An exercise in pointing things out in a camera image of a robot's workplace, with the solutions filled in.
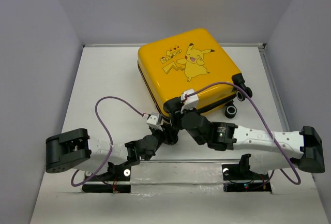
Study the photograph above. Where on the yellow hard-shell suitcase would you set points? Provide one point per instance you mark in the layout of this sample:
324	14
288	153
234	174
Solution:
190	60

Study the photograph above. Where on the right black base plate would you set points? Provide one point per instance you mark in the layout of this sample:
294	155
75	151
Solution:
234	181

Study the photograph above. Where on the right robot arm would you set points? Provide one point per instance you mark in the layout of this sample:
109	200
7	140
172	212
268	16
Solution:
279	150

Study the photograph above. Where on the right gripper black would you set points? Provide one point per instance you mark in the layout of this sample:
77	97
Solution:
177	117

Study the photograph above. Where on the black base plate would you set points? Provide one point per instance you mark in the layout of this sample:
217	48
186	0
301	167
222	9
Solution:
234	181
115	180

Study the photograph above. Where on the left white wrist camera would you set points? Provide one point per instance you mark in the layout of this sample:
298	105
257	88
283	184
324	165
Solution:
153	120

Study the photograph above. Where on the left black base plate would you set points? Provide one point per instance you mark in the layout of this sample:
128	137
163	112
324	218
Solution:
115	180

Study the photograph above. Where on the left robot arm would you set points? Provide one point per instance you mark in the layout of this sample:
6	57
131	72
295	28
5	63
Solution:
77	150

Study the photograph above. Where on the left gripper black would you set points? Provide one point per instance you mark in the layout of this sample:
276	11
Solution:
168	135

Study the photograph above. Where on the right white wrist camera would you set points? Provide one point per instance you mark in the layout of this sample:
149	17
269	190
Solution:
189	99

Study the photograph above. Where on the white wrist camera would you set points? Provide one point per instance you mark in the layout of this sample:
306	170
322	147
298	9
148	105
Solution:
189	99
153	120

